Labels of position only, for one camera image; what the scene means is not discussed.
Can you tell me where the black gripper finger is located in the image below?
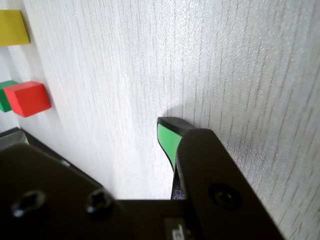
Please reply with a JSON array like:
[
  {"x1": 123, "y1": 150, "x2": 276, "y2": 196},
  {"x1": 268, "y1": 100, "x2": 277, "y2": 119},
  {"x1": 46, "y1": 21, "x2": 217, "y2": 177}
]
[
  {"x1": 156, "y1": 116, "x2": 193, "y2": 201},
  {"x1": 0, "y1": 127, "x2": 30, "y2": 146}
]

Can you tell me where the green wooden cube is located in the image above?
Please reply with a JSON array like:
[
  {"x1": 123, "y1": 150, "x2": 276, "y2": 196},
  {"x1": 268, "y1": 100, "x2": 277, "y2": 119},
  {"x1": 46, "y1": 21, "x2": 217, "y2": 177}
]
[{"x1": 0, "y1": 80, "x2": 20, "y2": 113}]

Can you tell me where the red wooden cube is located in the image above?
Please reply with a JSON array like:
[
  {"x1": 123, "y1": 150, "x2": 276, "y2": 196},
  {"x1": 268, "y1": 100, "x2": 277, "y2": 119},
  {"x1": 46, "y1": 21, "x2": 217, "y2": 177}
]
[{"x1": 3, "y1": 81, "x2": 52, "y2": 118}]

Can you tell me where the yellow wooden cube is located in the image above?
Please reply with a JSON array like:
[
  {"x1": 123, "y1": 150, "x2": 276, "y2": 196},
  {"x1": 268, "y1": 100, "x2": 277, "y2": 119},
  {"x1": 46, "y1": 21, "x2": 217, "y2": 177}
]
[{"x1": 0, "y1": 9, "x2": 32, "y2": 47}]

